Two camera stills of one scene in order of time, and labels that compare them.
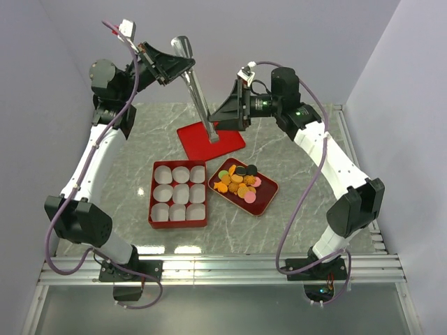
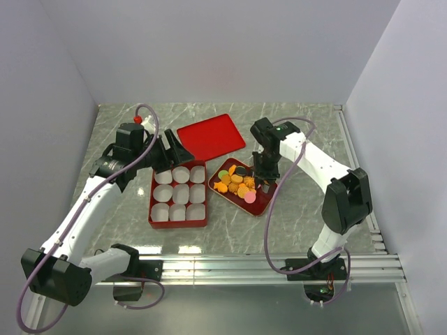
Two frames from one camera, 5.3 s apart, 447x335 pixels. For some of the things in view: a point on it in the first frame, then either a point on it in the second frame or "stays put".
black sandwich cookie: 241,170 stays put
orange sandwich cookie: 242,190 stays put
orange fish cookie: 221,187 stays put
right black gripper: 230,115 -> 267,176
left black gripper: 166,65 -> 176,154
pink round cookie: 249,197 stays put
